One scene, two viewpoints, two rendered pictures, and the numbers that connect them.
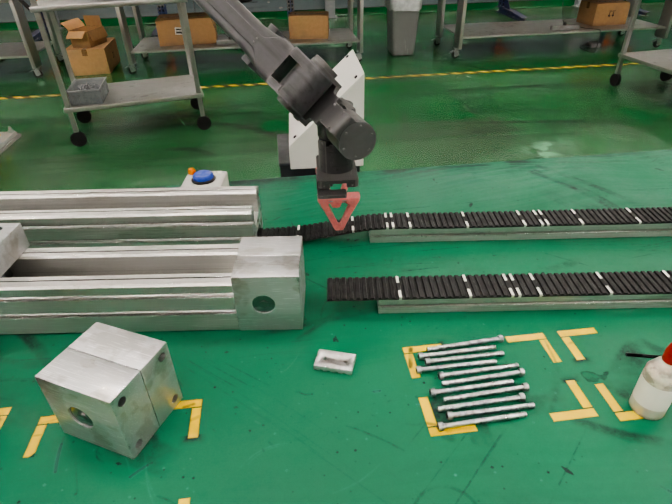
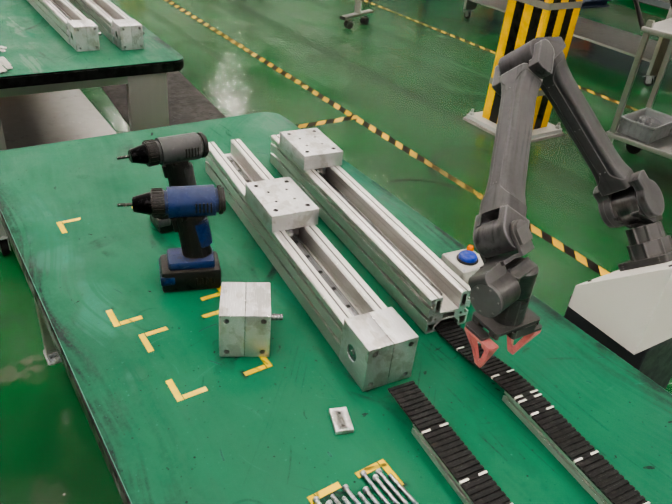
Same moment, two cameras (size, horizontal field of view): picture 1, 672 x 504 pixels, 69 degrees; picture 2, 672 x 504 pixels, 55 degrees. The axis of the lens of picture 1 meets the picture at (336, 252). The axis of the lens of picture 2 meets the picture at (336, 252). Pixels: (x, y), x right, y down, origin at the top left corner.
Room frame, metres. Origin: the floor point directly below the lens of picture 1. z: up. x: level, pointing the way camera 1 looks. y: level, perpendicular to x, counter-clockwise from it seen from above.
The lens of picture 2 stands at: (0.04, -0.61, 1.59)
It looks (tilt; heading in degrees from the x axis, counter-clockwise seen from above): 33 degrees down; 59
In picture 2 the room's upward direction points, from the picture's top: 6 degrees clockwise
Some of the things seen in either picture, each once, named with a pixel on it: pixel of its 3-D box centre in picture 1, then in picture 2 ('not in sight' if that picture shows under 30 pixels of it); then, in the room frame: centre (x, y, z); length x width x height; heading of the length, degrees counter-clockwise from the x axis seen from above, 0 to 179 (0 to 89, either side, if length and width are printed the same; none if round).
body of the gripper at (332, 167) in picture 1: (336, 156); (509, 307); (0.75, 0.00, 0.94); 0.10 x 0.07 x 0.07; 3
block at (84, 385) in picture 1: (121, 380); (251, 319); (0.39, 0.25, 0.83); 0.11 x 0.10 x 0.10; 158
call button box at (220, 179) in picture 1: (205, 194); (461, 271); (0.88, 0.26, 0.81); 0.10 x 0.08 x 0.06; 0
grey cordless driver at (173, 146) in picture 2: not in sight; (164, 183); (0.35, 0.70, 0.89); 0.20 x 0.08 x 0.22; 5
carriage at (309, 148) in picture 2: not in sight; (310, 152); (0.76, 0.79, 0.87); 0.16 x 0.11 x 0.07; 90
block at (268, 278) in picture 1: (272, 277); (383, 346); (0.58, 0.09, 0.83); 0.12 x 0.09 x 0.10; 0
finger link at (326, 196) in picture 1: (338, 202); (489, 343); (0.73, -0.01, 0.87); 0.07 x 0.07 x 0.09; 3
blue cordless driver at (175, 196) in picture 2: not in sight; (173, 237); (0.31, 0.47, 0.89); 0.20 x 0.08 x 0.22; 168
